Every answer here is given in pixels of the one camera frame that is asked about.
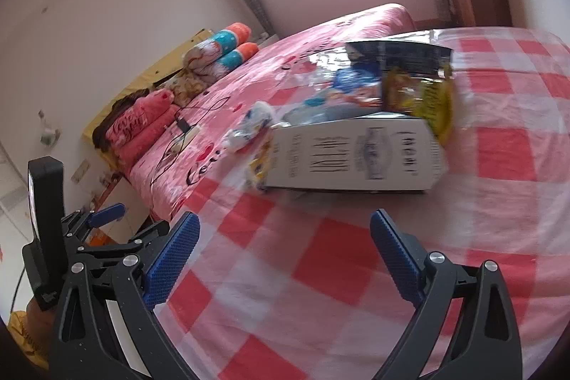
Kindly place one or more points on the dark brown fleece blanket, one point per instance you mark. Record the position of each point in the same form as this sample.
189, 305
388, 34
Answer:
104, 130

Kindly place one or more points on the black charger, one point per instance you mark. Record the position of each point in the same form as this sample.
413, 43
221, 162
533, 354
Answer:
182, 124

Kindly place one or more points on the white nightstand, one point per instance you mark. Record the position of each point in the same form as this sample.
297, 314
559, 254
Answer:
136, 206

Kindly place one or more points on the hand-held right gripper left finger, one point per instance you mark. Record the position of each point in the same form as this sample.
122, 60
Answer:
171, 262

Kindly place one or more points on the white crumpled plastic wrapper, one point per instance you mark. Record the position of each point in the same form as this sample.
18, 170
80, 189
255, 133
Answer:
249, 126

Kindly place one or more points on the small wall hook ornament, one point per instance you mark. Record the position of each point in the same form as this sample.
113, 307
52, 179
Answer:
48, 130

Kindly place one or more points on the pink fleece folded blanket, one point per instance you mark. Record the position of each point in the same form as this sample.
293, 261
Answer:
147, 139

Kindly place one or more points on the white power strip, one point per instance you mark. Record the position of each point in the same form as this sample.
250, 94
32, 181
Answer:
185, 139

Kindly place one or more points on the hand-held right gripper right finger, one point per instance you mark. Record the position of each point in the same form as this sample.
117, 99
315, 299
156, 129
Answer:
396, 260

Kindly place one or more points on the wall socket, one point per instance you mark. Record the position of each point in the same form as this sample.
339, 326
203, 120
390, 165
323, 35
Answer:
81, 171

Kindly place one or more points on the pink folded pillows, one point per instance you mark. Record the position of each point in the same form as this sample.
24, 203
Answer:
138, 113

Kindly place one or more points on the beige floral pillow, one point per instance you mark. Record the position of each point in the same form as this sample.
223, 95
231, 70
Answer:
189, 86

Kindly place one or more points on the person's left forearm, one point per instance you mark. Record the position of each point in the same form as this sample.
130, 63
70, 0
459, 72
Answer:
26, 335

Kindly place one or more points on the yellow headboard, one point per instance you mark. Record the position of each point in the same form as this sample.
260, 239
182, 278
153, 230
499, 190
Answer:
133, 81

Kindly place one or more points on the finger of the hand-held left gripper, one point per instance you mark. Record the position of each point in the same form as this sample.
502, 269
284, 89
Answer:
149, 234
107, 215

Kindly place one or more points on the pink printed bed blanket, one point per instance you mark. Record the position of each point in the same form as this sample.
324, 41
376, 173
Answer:
267, 64

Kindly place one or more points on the yellow snack bag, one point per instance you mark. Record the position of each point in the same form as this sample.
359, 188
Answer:
418, 99

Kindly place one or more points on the blue snack packet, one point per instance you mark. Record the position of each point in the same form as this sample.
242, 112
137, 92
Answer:
356, 82

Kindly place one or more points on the rolled quilt teal orange end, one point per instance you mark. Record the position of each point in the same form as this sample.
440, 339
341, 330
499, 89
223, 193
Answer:
231, 59
222, 39

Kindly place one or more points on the black foil snack bag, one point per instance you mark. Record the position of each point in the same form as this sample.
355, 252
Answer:
400, 55

